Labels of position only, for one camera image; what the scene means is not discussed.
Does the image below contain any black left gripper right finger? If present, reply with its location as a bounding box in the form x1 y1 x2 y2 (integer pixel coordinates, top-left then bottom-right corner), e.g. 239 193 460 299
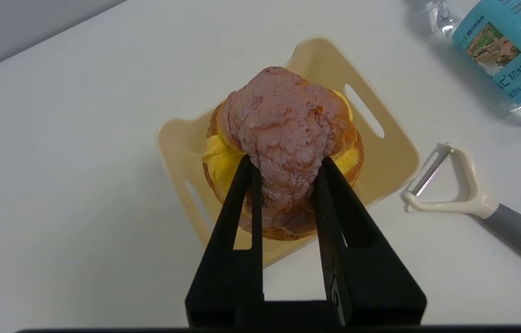
312 156 427 327

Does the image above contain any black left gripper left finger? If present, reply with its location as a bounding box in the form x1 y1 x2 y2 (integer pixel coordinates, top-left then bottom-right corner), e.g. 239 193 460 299
185 155 264 329

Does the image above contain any cream puff pastry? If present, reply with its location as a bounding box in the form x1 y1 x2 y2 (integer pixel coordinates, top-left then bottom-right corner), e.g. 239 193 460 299
202 66 365 241

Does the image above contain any cream plastic storage box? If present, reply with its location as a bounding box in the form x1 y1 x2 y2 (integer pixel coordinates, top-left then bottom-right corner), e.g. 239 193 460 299
156 37 421 270

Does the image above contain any clear water bottle blue label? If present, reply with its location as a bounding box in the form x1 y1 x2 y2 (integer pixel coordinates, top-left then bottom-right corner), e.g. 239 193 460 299
406 0 521 126

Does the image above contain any white peeler grey handle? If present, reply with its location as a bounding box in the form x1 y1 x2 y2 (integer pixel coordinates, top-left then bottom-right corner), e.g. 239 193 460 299
403 142 521 273

